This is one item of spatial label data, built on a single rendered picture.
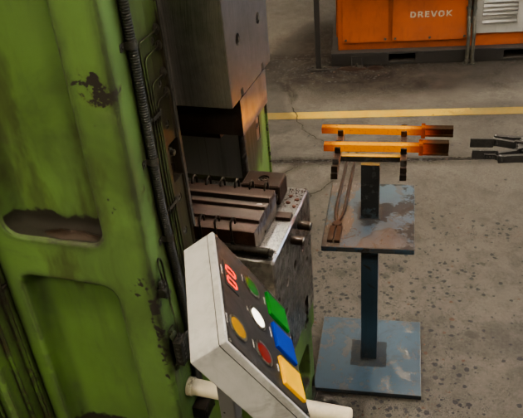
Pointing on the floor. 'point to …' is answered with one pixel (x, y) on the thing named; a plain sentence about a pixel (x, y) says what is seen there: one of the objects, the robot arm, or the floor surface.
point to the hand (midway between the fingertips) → (480, 148)
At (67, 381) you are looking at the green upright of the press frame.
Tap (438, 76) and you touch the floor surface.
